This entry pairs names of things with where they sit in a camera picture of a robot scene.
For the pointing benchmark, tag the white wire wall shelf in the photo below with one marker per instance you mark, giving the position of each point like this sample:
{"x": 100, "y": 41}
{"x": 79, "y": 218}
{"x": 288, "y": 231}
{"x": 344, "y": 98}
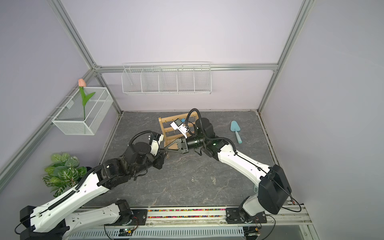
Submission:
{"x": 167, "y": 78}

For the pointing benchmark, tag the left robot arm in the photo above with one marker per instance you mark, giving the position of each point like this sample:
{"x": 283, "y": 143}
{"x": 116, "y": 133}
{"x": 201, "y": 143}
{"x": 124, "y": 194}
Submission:
{"x": 59, "y": 218}

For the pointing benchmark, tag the green leafy artificial plant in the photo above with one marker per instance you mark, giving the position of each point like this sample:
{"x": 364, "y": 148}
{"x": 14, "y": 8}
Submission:
{"x": 63, "y": 173}

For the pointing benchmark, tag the white mesh wall basket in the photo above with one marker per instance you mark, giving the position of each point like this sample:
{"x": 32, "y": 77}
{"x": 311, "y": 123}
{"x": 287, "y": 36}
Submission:
{"x": 70, "y": 119}

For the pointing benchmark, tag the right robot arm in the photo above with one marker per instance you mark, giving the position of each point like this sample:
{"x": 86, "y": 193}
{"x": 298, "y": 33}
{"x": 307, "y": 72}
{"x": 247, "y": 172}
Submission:
{"x": 271, "y": 182}

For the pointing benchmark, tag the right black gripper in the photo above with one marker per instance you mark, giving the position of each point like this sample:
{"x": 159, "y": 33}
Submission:
{"x": 178, "y": 141}

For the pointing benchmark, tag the teal garden trowel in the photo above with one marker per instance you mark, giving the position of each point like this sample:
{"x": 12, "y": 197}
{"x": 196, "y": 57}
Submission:
{"x": 236, "y": 128}

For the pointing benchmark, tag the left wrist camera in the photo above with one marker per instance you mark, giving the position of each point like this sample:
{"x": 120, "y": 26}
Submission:
{"x": 155, "y": 144}

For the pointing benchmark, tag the wooden jewelry display stand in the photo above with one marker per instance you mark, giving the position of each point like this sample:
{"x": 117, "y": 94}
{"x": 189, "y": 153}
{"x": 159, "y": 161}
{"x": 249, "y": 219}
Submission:
{"x": 169, "y": 133}

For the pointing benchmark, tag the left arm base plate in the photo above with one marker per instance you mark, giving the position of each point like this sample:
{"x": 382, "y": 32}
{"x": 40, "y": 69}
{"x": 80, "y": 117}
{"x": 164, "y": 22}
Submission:
{"x": 135, "y": 217}

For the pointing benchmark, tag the white slotted cable duct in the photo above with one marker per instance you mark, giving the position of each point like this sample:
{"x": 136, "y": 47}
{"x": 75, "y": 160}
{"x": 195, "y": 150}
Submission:
{"x": 158, "y": 233}

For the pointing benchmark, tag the pink artificial tulip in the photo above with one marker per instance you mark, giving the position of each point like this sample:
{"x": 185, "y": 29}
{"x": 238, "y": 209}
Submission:
{"x": 85, "y": 98}

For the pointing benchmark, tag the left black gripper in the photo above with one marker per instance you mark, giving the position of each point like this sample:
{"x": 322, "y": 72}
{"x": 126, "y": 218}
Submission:
{"x": 160, "y": 159}

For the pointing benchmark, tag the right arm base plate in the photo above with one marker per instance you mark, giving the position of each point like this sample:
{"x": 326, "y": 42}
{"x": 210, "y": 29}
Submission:
{"x": 239, "y": 216}

